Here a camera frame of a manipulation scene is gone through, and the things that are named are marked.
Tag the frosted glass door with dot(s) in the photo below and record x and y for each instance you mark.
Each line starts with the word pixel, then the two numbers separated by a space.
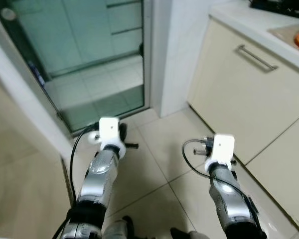
pixel 89 50

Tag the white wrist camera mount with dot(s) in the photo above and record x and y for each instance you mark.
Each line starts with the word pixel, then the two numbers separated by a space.
pixel 109 132
pixel 223 147

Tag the grey robot right leg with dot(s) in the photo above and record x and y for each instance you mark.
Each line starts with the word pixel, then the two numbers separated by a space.
pixel 189 234

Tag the grey robot leg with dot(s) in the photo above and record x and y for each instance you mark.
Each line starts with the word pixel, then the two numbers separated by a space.
pixel 189 234
pixel 117 229

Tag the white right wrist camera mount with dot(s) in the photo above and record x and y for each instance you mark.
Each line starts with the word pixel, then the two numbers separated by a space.
pixel 223 147

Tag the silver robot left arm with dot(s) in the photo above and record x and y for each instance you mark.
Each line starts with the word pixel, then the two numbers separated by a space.
pixel 97 174

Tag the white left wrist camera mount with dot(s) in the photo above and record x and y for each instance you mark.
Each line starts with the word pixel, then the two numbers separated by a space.
pixel 109 132

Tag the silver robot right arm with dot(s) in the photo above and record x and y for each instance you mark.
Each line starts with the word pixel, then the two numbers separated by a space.
pixel 224 194

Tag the grey robot left leg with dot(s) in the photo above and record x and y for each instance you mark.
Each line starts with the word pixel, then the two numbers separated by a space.
pixel 117 229

